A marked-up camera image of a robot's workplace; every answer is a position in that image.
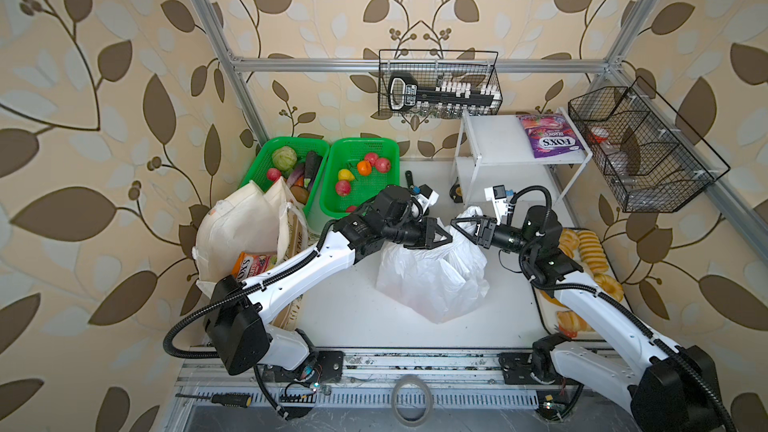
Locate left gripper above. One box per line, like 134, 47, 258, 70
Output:
380, 216, 456, 248

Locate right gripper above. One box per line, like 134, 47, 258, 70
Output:
451, 215, 537, 261

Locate orange fruit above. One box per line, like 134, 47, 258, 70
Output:
357, 160, 372, 176

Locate yellow lemon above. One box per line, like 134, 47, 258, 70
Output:
337, 169, 355, 182

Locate cream floral tote bag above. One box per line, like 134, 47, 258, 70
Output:
192, 179, 313, 298

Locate orange snack bag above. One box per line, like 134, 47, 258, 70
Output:
231, 252, 278, 282

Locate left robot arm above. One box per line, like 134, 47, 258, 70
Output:
163, 185, 452, 375

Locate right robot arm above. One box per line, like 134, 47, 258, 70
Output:
451, 186, 736, 431

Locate black yellow tape measure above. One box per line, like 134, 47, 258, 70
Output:
449, 183, 463, 203

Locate dark green pipe wrench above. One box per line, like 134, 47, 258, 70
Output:
405, 170, 415, 189

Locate pink red apple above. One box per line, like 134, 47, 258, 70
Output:
375, 157, 391, 174

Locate right green fruit basket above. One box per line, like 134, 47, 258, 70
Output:
319, 138, 400, 218

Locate white two-tier shelf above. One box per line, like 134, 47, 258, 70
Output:
453, 115, 593, 205

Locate bread tray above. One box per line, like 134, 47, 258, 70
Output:
533, 228, 629, 342

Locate purple Fox's candy bag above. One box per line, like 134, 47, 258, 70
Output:
518, 114, 583, 159

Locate dark green cucumber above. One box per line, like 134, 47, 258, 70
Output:
304, 150, 322, 189

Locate black tool set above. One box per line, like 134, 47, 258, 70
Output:
384, 73, 502, 117

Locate tape roll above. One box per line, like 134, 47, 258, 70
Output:
390, 375, 435, 428

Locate plastic bottle red cap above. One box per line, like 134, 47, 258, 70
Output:
588, 126, 629, 176

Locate green cabbage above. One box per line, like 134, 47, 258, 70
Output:
271, 146, 298, 173

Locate pink radish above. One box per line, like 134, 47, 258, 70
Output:
267, 168, 282, 182

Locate left green vegetable basket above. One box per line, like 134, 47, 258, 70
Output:
239, 136, 331, 215

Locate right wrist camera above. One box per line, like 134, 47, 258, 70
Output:
484, 185, 515, 226

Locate back black wire basket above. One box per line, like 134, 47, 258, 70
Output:
377, 48, 503, 120

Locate black wire basket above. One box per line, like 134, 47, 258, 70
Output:
567, 76, 731, 213
377, 48, 503, 120

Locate right black wire basket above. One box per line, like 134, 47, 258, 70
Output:
567, 76, 731, 213

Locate yellow handled screwdriver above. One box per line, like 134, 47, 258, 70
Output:
175, 392, 253, 408

